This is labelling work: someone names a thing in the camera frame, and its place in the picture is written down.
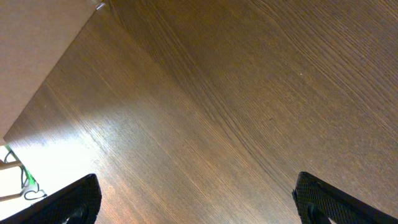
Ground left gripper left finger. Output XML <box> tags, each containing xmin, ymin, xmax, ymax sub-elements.
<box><xmin>1</xmin><ymin>174</ymin><xmax>102</xmax><ymax>224</ymax></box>

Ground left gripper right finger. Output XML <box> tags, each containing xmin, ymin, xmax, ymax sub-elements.
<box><xmin>292</xmin><ymin>172</ymin><xmax>397</xmax><ymax>224</ymax></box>

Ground black cables beyond table edge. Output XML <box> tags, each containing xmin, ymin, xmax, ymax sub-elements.
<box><xmin>1</xmin><ymin>146</ymin><xmax>48</xmax><ymax>202</ymax></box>

